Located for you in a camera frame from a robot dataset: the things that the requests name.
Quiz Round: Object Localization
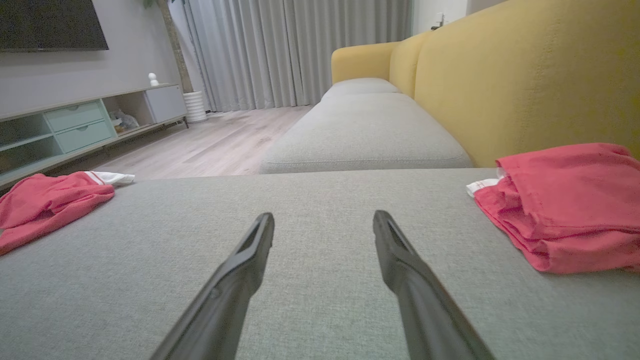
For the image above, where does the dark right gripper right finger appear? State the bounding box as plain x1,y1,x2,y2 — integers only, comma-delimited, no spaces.
372,210,496,360

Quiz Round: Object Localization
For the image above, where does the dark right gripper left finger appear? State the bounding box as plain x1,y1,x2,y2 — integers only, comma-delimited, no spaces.
150,212,275,360

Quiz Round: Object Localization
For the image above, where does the red sleeveless bulls jersey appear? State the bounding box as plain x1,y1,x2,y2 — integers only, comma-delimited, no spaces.
466,142,640,274

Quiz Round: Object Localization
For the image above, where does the red jersey with white sleeves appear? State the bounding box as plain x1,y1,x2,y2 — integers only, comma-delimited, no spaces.
0,171,136,257

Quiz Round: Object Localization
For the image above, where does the large grey sofa seat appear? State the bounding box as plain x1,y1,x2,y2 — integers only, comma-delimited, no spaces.
0,167,640,360

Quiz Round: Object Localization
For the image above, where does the grey sofa seat cushion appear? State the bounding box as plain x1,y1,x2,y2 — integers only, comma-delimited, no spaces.
259,92,474,175

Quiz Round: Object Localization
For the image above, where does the white ribbed plant pot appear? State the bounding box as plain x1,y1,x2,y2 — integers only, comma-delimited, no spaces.
183,90,208,124

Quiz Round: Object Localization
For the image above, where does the clear plastic bag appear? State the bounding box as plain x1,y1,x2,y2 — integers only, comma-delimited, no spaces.
109,110,140,135

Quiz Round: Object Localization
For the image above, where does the grey cabinet door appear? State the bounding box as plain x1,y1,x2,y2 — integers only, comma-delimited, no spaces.
145,85,187,124

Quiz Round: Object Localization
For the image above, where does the pale green cabinet drawer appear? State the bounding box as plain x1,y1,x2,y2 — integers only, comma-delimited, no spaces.
44,101,106,132
54,120,115,154

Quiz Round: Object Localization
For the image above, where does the yellow sofa backrest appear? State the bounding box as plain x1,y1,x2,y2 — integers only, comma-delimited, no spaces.
389,0,640,168

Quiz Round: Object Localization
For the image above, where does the indoor plant trunk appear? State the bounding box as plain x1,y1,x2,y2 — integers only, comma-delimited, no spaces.
142,0,194,94

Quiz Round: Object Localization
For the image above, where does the grey pleated curtain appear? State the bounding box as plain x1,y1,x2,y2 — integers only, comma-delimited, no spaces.
169,0,413,113

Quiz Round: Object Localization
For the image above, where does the yellow sofa armrest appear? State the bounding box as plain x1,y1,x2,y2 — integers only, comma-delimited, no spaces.
331,42,401,84

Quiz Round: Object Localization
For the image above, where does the long low tv cabinet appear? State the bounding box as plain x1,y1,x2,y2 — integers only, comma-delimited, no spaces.
0,83,190,191

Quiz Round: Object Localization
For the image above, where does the black wall television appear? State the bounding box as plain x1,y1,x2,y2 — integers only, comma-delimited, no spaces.
0,0,109,53

